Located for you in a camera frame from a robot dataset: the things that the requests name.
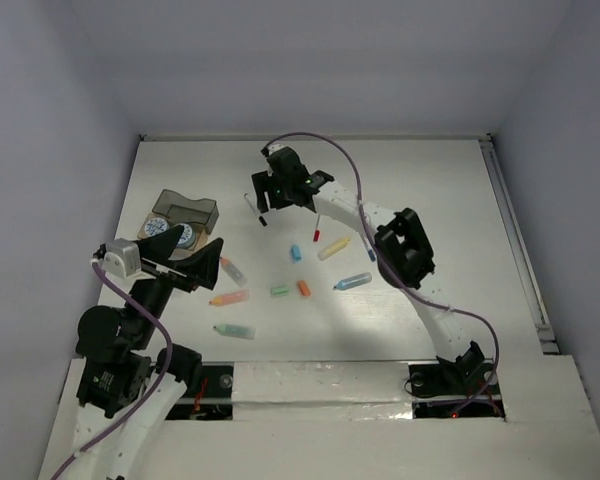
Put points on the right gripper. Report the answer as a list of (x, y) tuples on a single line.
[(263, 182)]

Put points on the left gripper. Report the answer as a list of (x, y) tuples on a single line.
[(202, 265)]

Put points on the black cap marker pen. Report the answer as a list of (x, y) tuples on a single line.
[(254, 209)]

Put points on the red cap marker pen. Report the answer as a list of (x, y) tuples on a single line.
[(317, 232)]

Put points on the blue cap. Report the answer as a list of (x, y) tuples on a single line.
[(296, 254)]

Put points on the yellow pencil-shaped highlighter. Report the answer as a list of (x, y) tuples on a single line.
[(333, 248)]

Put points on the blue pencil-shaped highlighter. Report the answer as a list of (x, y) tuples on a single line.
[(353, 281)]

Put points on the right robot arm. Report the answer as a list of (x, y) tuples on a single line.
[(405, 260)]

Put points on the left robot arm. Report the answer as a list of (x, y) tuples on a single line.
[(133, 373)]

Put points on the grey smoked plastic bin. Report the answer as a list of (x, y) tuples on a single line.
[(176, 208)]

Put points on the grey-orange pencil-shaped highlighter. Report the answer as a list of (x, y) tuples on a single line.
[(233, 272)]

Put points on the orange pencil-shaped highlighter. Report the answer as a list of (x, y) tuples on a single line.
[(230, 298)]

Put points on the green pencil-shaped highlighter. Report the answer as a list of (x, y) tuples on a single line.
[(235, 331)]

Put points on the green cap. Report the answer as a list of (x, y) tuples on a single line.
[(279, 291)]

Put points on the orange cap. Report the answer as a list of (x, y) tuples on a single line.
[(303, 288)]

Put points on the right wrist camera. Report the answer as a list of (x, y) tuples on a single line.
[(271, 149)]

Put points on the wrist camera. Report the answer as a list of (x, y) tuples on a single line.
[(271, 149), (120, 257)]

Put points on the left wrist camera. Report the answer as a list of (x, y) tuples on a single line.
[(120, 257)]

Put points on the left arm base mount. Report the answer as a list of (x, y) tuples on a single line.
[(212, 400)]

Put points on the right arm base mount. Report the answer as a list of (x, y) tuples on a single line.
[(433, 396)]

